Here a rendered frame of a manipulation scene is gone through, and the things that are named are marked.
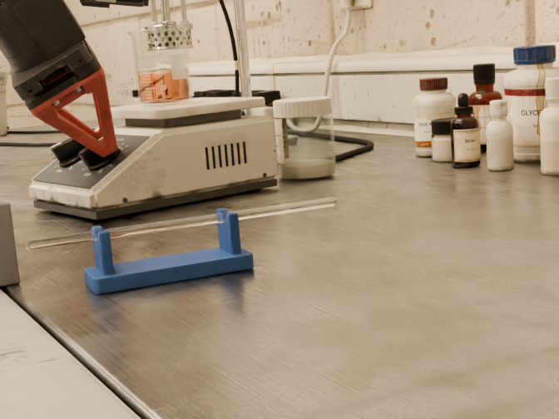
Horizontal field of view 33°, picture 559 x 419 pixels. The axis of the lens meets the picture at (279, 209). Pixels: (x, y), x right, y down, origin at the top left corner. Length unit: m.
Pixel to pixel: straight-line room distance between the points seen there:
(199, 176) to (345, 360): 0.46
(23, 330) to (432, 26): 0.91
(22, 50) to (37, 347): 0.36
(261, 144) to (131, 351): 0.47
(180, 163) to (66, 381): 0.44
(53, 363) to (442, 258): 0.25
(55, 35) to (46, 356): 0.37
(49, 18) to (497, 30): 0.62
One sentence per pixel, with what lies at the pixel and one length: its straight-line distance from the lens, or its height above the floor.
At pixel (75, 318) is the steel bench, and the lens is 0.52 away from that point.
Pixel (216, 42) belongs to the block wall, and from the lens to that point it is 1.95.
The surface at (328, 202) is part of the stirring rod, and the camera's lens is 0.62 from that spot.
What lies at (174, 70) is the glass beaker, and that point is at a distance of 0.89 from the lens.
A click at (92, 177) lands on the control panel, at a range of 0.83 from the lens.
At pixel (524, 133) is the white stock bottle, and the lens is 0.99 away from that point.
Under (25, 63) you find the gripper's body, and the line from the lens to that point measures 0.80.
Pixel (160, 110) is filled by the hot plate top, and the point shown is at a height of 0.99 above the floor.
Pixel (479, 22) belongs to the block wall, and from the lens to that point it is 1.24.
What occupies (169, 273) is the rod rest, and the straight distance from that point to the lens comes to 0.58.
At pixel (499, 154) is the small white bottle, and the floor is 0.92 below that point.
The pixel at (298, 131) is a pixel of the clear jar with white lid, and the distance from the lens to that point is 0.94.
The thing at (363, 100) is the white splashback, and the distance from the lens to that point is 1.39.
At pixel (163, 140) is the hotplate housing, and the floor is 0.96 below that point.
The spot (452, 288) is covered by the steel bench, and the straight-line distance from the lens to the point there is 0.52.
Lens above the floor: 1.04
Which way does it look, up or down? 10 degrees down
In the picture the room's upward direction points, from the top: 4 degrees counter-clockwise
